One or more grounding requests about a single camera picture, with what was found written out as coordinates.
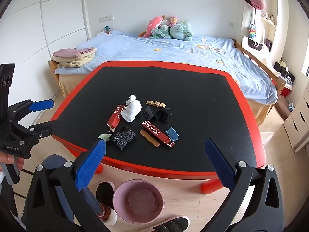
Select black patterned pouch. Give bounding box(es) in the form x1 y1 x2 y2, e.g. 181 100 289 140
110 126 136 150

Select pink plush toy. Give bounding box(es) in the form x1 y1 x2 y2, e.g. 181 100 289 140
142 16 165 38

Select green striped plush toy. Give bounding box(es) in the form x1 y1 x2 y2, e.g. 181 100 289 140
150 25 173 39

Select person's right slipper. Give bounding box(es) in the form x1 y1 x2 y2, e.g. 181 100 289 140
145 216 191 232

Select person's slipper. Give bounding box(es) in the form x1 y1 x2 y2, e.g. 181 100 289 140
145 216 191 232
96 181 118 226

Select white wardrobe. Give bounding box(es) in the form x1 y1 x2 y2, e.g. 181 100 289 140
0 0 91 116

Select teal elephant plush toy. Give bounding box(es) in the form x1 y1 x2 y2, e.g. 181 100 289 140
169 20 194 41

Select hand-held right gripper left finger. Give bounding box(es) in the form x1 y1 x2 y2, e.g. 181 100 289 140
25 139 109 232

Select pink cap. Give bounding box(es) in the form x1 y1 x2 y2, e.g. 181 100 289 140
250 0 266 10

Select black binder clip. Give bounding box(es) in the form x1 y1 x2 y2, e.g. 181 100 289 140
143 106 157 121

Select white drawer cabinet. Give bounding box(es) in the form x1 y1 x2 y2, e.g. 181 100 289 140
283 94 309 154

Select person's left hand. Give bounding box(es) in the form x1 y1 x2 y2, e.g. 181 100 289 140
0 151 25 174

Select red printed box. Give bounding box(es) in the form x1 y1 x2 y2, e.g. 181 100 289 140
141 120 175 148

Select red table with black top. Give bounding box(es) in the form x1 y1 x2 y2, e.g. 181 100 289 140
49 61 266 194

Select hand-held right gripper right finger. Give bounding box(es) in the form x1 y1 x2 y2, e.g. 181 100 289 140
205 138 285 232

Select light blue bedsheet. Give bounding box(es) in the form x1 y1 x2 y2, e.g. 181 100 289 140
54 30 278 105

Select black round item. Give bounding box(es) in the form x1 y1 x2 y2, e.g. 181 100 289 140
154 110 169 122

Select pink trash bin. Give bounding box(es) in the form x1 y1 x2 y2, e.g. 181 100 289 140
113 179 165 224

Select white tissue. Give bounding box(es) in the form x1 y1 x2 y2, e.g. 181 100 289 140
121 95 142 123

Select gold bar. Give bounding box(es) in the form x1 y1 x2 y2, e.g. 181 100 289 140
139 129 161 148

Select window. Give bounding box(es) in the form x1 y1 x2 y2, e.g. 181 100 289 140
301 51 309 78

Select person's left slipper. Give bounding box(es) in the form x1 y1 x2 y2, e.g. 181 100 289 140
96 181 118 226

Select red container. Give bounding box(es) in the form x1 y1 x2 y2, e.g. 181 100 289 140
280 83 293 97

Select small shelf figurines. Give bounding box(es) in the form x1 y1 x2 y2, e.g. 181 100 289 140
262 11 276 23

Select pink folded towel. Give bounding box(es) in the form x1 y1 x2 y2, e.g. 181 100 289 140
53 48 96 58

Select gold clip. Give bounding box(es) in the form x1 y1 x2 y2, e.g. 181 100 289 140
146 100 166 108

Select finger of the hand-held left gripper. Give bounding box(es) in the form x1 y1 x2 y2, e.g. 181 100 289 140
13 124 54 150
7 99 55 124

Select black bag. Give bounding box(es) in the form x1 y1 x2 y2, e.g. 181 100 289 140
274 61 295 83

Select long red box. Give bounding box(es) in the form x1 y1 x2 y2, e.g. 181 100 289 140
107 104 126 132

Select beige folded blanket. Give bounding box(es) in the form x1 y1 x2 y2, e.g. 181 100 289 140
51 48 97 68

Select blue binder clip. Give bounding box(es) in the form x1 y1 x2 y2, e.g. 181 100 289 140
165 127 181 141

